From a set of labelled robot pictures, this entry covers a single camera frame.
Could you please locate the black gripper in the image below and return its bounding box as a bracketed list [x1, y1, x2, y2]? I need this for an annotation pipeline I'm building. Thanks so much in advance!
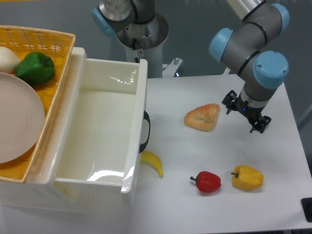
[222, 90, 272, 134]

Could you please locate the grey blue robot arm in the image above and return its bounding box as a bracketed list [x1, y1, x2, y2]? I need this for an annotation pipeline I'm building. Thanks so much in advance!
[209, 0, 290, 133]

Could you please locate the triangle bread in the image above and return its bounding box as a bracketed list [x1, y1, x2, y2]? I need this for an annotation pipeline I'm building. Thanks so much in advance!
[184, 103, 220, 132]

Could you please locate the yellow bell pepper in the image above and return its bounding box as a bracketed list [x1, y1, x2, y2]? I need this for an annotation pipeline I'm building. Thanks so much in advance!
[231, 165, 264, 191]

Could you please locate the red bell pepper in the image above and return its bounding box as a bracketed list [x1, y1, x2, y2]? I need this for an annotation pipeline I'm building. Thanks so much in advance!
[190, 171, 221, 193]

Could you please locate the yellow banana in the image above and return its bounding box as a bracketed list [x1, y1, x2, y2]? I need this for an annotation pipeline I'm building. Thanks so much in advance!
[140, 151, 164, 178]

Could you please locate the black object at table edge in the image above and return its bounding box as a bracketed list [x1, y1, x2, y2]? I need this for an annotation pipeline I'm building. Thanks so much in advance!
[301, 197, 312, 223]

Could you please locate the white plastic drawer box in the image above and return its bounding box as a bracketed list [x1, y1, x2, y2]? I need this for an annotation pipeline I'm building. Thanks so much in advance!
[0, 47, 149, 213]

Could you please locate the yellow woven basket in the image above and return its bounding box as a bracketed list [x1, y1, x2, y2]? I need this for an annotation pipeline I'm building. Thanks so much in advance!
[0, 25, 76, 184]

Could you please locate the green bell pepper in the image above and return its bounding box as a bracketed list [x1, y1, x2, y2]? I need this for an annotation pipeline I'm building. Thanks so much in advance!
[15, 52, 55, 86]

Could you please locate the pink plate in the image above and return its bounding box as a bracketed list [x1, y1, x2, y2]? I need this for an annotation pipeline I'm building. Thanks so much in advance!
[0, 73, 45, 163]

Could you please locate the white onion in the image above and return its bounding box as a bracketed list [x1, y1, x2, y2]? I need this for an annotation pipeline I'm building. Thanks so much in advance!
[0, 47, 21, 74]

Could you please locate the black drawer handle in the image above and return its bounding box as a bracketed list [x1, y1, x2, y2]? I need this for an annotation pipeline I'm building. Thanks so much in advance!
[139, 111, 151, 153]

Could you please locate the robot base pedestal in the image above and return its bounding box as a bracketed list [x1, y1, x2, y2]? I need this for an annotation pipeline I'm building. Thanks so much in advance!
[91, 0, 183, 79]

